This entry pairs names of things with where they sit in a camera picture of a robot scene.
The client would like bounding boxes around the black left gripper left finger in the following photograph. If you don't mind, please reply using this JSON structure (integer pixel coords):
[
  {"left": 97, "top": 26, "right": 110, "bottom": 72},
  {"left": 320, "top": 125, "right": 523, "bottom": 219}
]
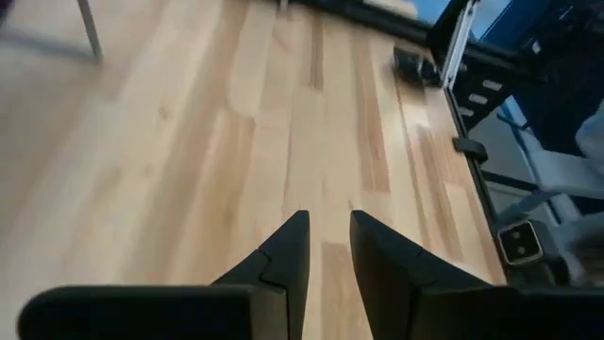
[{"left": 17, "top": 210, "right": 311, "bottom": 340}]

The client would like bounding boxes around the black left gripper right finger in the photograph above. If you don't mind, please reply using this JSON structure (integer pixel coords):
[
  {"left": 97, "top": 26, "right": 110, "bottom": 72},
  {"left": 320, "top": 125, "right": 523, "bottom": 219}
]
[{"left": 351, "top": 211, "right": 604, "bottom": 340}]

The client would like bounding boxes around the grey perforated metal shelf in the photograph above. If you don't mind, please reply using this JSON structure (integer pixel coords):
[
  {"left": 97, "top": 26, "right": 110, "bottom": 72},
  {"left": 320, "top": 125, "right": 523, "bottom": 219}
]
[{"left": 0, "top": 0, "right": 104, "bottom": 65}]

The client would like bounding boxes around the small grey camera box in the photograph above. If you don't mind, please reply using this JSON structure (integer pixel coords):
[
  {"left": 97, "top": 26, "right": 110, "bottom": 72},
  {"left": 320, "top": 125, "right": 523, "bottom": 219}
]
[{"left": 496, "top": 218, "right": 545, "bottom": 266}]

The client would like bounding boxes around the black frame clamp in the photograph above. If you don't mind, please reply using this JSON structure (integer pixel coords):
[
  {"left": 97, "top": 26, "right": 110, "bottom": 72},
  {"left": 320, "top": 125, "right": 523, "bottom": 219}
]
[{"left": 451, "top": 135, "right": 490, "bottom": 165}]

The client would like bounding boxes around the silver aluminium extrusion post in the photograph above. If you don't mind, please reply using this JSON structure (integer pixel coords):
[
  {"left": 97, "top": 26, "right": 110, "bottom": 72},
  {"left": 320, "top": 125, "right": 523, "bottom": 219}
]
[{"left": 441, "top": 0, "right": 478, "bottom": 91}]

